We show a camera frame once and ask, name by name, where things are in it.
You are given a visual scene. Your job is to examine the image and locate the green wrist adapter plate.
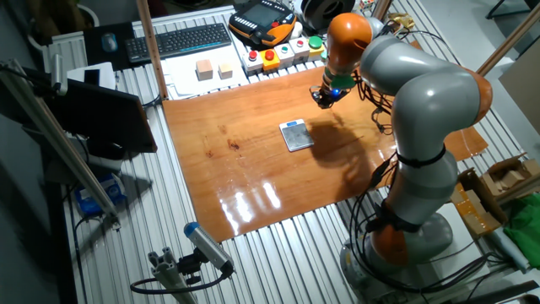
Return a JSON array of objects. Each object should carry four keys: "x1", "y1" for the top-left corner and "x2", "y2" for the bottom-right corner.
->
[{"x1": 323, "y1": 72, "x2": 358, "y2": 90}]

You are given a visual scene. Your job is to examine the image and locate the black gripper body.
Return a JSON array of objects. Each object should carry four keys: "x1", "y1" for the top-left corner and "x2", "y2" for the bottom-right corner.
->
[{"x1": 316, "y1": 84, "x2": 351, "y2": 106}]

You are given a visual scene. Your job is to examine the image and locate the black mouse pad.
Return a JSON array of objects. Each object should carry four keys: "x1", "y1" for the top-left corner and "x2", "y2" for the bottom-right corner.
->
[{"x1": 83, "y1": 21, "x2": 136, "y2": 72}]

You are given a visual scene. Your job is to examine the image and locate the yellow box big green button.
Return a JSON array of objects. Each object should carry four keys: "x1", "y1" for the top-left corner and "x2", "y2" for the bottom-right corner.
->
[{"x1": 306, "y1": 35, "x2": 327, "y2": 60}]

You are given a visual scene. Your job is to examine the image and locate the short aluminium profile stand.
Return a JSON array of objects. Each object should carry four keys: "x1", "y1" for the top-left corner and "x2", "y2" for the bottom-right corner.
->
[{"x1": 147, "y1": 247, "x2": 199, "y2": 304}]

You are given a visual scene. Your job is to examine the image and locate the gold foil wrapper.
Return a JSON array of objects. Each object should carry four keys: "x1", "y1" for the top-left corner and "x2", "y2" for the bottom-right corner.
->
[{"x1": 386, "y1": 11, "x2": 417, "y2": 30}]

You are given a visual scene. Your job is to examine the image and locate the thin wooden pole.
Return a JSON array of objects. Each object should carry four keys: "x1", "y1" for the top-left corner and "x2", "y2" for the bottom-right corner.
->
[{"x1": 370, "y1": 0, "x2": 393, "y2": 20}]

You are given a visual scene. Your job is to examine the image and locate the taped cardboard box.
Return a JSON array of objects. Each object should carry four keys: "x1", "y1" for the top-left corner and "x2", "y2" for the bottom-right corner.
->
[{"x1": 449, "y1": 167, "x2": 510, "y2": 240}]

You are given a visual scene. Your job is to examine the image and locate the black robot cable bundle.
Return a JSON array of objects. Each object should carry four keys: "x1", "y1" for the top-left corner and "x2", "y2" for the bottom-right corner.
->
[{"x1": 348, "y1": 24, "x2": 505, "y2": 296}]

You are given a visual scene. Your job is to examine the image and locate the black computer keyboard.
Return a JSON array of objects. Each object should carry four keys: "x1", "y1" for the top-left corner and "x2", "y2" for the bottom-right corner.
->
[{"x1": 124, "y1": 22, "x2": 233, "y2": 64}]

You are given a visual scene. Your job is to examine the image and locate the black orange teach pendant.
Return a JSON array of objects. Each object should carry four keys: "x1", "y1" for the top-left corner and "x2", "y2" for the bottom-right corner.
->
[{"x1": 228, "y1": 0, "x2": 298, "y2": 47}]

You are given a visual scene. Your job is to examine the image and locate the black flat bar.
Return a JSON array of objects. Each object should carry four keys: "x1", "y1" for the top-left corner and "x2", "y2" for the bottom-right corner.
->
[{"x1": 453, "y1": 280, "x2": 540, "y2": 304}]

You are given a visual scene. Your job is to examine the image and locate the glossy wooden board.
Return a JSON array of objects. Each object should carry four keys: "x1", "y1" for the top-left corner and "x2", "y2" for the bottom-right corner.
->
[{"x1": 162, "y1": 40, "x2": 489, "y2": 244}]

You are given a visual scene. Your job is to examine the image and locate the black flat monitor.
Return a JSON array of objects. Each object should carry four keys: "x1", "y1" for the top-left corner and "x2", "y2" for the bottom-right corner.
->
[{"x1": 23, "y1": 67, "x2": 159, "y2": 154}]

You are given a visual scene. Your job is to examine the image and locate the white box green button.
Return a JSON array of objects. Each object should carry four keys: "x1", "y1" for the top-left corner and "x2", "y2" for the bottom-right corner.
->
[{"x1": 273, "y1": 42, "x2": 295, "y2": 67}]

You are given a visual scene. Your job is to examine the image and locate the black camera ball mount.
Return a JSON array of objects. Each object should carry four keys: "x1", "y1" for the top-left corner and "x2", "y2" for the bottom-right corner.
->
[{"x1": 176, "y1": 248, "x2": 206, "y2": 286}]

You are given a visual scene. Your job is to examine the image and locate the blue plastic package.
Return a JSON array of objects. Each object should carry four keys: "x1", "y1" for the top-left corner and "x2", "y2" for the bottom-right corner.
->
[{"x1": 74, "y1": 172, "x2": 127, "y2": 217}]

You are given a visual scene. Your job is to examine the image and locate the black camera cable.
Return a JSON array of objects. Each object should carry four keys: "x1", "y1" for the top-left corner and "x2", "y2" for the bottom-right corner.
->
[{"x1": 129, "y1": 269, "x2": 233, "y2": 296}]

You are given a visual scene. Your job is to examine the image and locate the slanted wooden frame post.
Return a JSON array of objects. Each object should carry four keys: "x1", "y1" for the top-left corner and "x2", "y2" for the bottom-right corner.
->
[{"x1": 476, "y1": 2, "x2": 540, "y2": 78}]

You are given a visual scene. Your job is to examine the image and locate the large wooden block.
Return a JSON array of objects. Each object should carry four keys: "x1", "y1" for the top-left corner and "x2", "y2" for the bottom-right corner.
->
[{"x1": 195, "y1": 58, "x2": 214, "y2": 82}]

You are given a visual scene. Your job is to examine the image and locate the green cloth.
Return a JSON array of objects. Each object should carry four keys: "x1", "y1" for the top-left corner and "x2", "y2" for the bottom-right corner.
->
[{"x1": 504, "y1": 204, "x2": 540, "y2": 269}]

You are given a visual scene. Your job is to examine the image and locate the white rolled sheet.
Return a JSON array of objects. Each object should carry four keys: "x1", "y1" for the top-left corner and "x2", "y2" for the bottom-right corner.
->
[{"x1": 484, "y1": 227, "x2": 531, "y2": 274}]

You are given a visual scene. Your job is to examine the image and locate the white flat panel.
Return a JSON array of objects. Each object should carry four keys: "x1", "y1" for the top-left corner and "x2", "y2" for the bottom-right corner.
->
[{"x1": 421, "y1": 202, "x2": 493, "y2": 296}]

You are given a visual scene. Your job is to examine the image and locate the silver digital pocket scale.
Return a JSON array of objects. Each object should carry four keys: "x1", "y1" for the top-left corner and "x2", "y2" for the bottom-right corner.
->
[{"x1": 278, "y1": 118, "x2": 316, "y2": 153}]

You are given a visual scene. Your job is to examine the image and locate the white round pot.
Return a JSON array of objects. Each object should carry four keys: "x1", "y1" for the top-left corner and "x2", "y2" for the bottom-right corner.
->
[{"x1": 25, "y1": 3, "x2": 101, "y2": 54}]

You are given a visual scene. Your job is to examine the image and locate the white box device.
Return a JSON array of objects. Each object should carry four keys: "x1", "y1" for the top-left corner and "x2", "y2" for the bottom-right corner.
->
[{"x1": 66, "y1": 62, "x2": 117, "y2": 90}]

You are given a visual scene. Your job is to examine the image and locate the white box red button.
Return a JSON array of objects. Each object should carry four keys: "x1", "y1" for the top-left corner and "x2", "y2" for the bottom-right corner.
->
[
  {"x1": 289, "y1": 36, "x2": 311, "y2": 60},
  {"x1": 241, "y1": 49, "x2": 265, "y2": 76}
]

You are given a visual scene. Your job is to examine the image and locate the yellow box red button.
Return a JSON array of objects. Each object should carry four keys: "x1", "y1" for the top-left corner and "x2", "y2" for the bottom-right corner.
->
[{"x1": 258, "y1": 48, "x2": 282, "y2": 73}]

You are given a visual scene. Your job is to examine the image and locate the brown cardboard panel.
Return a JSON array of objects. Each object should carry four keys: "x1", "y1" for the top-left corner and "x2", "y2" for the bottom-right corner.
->
[{"x1": 499, "y1": 40, "x2": 540, "y2": 136}]

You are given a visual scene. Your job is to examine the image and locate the silver camera with blue end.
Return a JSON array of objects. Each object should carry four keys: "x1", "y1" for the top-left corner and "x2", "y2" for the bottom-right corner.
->
[{"x1": 183, "y1": 221, "x2": 235, "y2": 274}]

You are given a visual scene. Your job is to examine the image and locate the white paper sheets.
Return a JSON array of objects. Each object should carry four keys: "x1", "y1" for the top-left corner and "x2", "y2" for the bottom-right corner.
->
[{"x1": 162, "y1": 44, "x2": 250, "y2": 100}]

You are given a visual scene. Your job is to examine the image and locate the black filament spool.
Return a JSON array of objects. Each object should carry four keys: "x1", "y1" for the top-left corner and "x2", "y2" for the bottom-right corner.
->
[{"x1": 300, "y1": 0, "x2": 357, "y2": 31}]

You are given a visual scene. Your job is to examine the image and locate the open cardboard box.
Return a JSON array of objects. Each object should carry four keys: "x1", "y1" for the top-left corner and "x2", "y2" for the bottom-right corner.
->
[{"x1": 480, "y1": 154, "x2": 540, "y2": 198}]

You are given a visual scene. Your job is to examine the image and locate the long aluminium frame bar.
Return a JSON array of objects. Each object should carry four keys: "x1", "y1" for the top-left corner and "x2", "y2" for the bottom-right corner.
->
[{"x1": 0, "y1": 58, "x2": 122, "y2": 231}]

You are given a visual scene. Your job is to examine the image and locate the slim silver camera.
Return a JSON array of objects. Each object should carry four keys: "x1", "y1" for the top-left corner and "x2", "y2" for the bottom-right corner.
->
[{"x1": 51, "y1": 53, "x2": 68, "y2": 96}]

